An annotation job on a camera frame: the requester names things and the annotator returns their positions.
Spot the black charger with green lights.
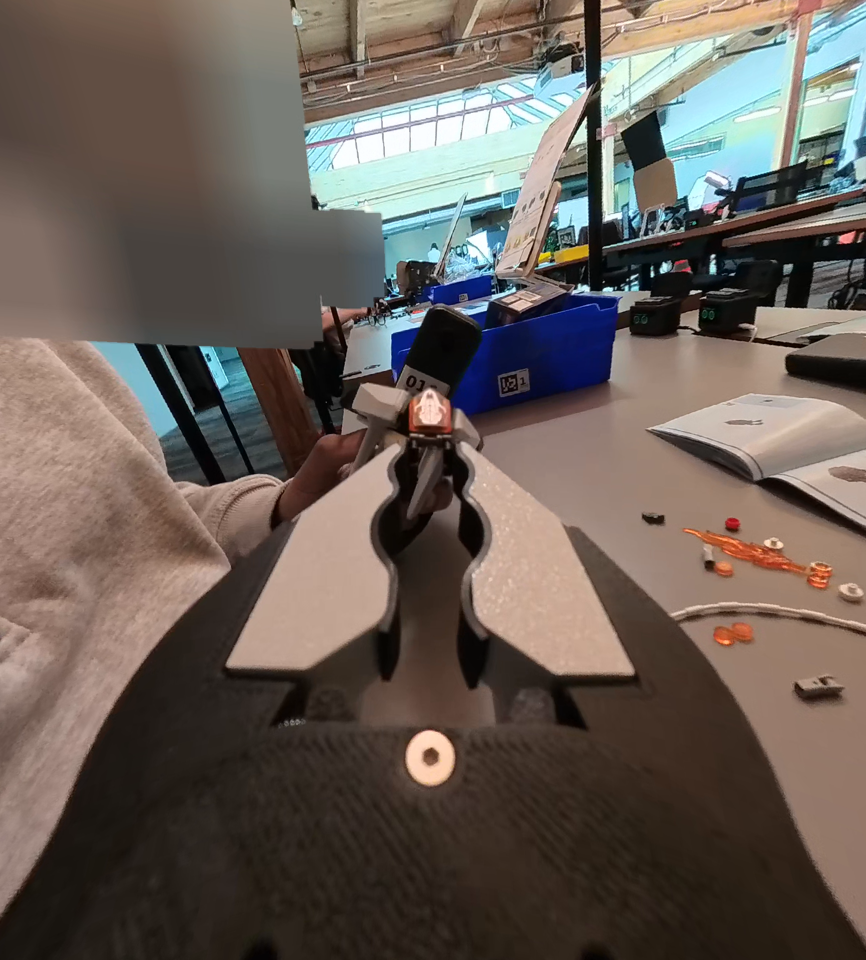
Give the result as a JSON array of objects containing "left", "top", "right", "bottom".
[
  {"left": 629, "top": 294, "right": 681, "bottom": 336},
  {"left": 699, "top": 288, "right": 756, "bottom": 333}
]

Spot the orange skull lego piece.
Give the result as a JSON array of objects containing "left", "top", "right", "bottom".
[{"left": 401, "top": 390, "right": 455, "bottom": 470}]

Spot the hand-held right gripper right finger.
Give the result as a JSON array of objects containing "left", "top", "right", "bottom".
[{"left": 459, "top": 450, "right": 636, "bottom": 727}]

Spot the long wooden desk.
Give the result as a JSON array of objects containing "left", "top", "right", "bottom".
[
  {"left": 601, "top": 191, "right": 865, "bottom": 294},
  {"left": 721, "top": 198, "right": 866, "bottom": 309}
]

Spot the small blue plastic bin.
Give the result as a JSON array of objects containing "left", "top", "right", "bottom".
[{"left": 430, "top": 273, "right": 494, "bottom": 305}]

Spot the black flat case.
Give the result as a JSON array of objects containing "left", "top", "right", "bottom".
[{"left": 785, "top": 330, "right": 866, "bottom": 390}]

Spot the large blue plastic bin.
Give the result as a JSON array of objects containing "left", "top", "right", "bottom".
[{"left": 391, "top": 292, "right": 621, "bottom": 416}]

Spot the wooden post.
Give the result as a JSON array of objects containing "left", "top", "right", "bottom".
[{"left": 238, "top": 347, "right": 321, "bottom": 474}]

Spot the black metal pole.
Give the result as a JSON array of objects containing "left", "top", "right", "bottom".
[{"left": 583, "top": 0, "right": 606, "bottom": 294}]

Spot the tilted instruction board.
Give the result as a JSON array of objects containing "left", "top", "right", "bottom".
[{"left": 496, "top": 82, "right": 599, "bottom": 279}]

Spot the person's left hand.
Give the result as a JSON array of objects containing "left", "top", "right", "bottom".
[{"left": 271, "top": 431, "right": 374, "bottom": 526}]

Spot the dark lego box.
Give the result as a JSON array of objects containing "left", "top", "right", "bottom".
[{"left": 487, "top": 283, "right": 575, "bottom": 329}]

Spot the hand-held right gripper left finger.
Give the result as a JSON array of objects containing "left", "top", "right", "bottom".
[{"left": 225, "top": 448, "right": 404, "bottom": 725}]

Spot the white lego chain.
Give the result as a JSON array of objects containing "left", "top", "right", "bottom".
[{"left": 671, "top": 602, "right": 866, "bottom": 646}]

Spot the large orange lego flame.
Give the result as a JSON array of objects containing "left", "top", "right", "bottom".
[{"left": 684, "top": 528, "right": 809, "bottom": 575}]

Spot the person's left forearm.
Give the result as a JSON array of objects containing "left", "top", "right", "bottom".
[{"left": 170, "top": 472, "right": 287, "bottom": 564}]

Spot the lego instruction booklet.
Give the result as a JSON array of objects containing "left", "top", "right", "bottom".
[{"left": 649, "top": 395, "right": 866, "bottom": 556}]

